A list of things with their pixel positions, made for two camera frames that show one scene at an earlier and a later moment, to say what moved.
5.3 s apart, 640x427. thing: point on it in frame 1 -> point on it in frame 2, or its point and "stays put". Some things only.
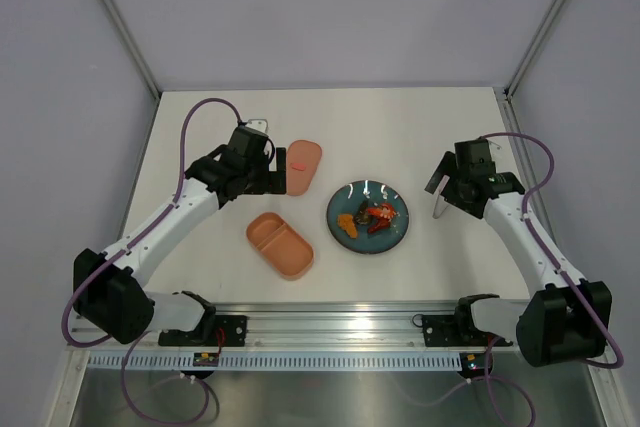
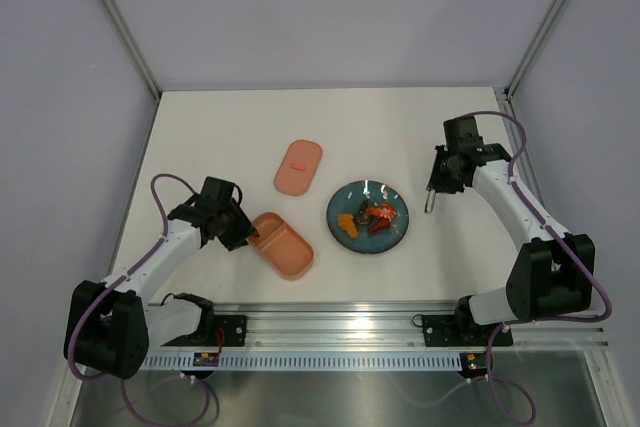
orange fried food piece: [346, 222] stays put
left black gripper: [273, 182] -> [244, 228]
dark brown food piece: [362, 216] stays put
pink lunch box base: [289, 253] stays put
